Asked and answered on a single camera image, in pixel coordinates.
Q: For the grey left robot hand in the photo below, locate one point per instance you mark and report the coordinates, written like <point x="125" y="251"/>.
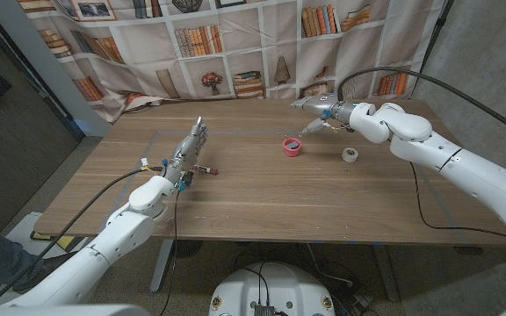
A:
<point x="187" y="151"/>

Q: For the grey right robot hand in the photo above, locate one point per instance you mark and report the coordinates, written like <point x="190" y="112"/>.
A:
<point x="327" y="107"/>

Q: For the small pink cup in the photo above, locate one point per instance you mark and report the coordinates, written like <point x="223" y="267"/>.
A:
<point x="286" y="152"/>

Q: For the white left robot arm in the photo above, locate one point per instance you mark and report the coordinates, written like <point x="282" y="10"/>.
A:
<point x="103" y="246"/>

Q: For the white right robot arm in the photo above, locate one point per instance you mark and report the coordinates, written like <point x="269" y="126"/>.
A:
<point x="477" y="175"/>

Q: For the white tape roll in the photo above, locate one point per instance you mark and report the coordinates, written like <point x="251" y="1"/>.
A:
<point x="350" y="159"/>

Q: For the red marker pen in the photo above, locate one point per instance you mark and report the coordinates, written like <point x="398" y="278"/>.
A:
<point x="207" y="170"/>

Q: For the printed bookshelf backdrop cloth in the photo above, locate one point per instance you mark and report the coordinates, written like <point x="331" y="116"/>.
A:
<point x="253" y="57"/>

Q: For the white table leg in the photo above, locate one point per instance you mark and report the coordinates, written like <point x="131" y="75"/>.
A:
<point x="161" y="267"/>

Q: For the black backdrop stand pole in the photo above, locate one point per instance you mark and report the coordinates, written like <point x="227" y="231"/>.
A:
<point x="438" y="24"/>

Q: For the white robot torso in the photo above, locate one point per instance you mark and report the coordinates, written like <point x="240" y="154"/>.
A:
<point x="279" y="289"/>

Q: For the grey table leg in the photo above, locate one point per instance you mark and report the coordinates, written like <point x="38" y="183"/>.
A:
<point x="385" y="272"/>

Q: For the black connector box on torso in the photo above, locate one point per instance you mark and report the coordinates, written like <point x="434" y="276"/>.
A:
<point x="264" y="310"/>

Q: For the black shoe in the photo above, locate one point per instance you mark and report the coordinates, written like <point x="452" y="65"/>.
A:
<point x="51" y="267"/>

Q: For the power strip on floor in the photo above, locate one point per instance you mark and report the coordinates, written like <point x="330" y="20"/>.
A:
<point x="358" y="302"/>

